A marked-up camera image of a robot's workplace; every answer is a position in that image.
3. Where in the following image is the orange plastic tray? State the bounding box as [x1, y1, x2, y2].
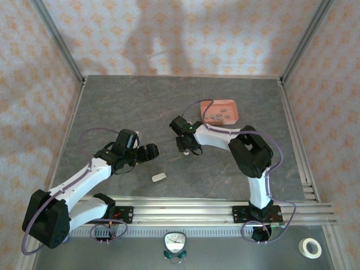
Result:
[200, 99, 240, 126]

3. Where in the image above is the white alarm clock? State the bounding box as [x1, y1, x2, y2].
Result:
[163, 231, 188, 264]

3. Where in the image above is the white tape roll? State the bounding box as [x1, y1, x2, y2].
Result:
[298, 238, 322, 259]

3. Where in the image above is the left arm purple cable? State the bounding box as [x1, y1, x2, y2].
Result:
[21, 127, 140, 256]

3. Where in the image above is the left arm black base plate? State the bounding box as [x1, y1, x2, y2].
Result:
[106, 206, 134, 225]

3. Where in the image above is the white window frame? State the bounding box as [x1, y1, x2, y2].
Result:
[67, 195, 338, 227]

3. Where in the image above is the aluminium table side rail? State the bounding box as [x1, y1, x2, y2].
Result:
[43, 80, 87, 203]
[277, 80, 321, 203]

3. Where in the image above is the slotted grey cable duct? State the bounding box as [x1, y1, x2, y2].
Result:
[67, 228, 254, 239]

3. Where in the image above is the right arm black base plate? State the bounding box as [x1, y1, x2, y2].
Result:
[231, 205, 283, 225]

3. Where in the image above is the aluminium frame post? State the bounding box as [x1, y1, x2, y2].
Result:
[280, 0, 334, 85]
[30, 0, 87, 85]

